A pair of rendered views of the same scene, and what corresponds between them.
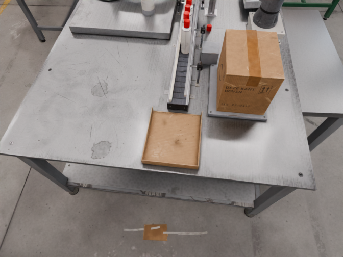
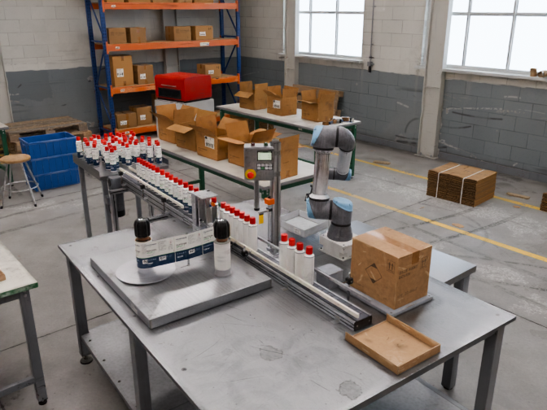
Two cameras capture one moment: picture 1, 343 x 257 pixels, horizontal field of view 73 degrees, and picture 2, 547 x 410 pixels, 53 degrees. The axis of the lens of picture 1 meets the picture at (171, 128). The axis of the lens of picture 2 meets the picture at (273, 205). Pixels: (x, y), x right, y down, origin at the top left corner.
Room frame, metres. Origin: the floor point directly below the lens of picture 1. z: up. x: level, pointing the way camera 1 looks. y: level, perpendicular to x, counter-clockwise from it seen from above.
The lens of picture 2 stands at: (-0.53, 1.73, 2.19)
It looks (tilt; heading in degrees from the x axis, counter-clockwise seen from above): 20 degrees down; 316
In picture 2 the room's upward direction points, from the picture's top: straight up
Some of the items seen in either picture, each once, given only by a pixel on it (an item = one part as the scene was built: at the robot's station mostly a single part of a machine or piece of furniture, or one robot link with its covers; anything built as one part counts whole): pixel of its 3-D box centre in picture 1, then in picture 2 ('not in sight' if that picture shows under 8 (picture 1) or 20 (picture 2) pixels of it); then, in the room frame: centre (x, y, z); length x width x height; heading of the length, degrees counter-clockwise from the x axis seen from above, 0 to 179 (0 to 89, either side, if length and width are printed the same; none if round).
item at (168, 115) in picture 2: not in sight; (174, 123); (4.58, -1.68, 0.97); 0.45 x 0.40 x 0.37; 88
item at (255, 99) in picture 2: not in sight; (253, 94); (5.51, -3.72, 0.97); 0.51 x 0.36 x 0.37; 89
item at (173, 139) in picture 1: (173, 135); (391, 342); (0.55, -0.01, 0.85); 0.30 x 0.26 x 0.04; 172
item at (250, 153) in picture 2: not in sight; (259, 162); (1.63, -0.25, 1.38); 0.17 x 0.10 x 0.19; 47
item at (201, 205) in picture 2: not in sight; (206, 214); (1.96, -0.12, 1.01); 0.14 x 0.13 x 0.26; 172
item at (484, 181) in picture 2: not in sight; (461, 183); (2.44, -4.34, 0.16); 0.65 x 0.54 x 0.32; 0
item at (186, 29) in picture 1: (186, 36); (308, 265); (1.10, -0.09, 0.98); 0.05 x 0.05 x 0.20
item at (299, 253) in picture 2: (186, 29); (299, 261); (1.17, -0.09, 0.98); 0.05 x 0.05 x 0.20
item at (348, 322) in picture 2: (190, 11); (259, 259); (1.53, -0.15, 0.85); 1.65 x 0.11 x 0.05; 172
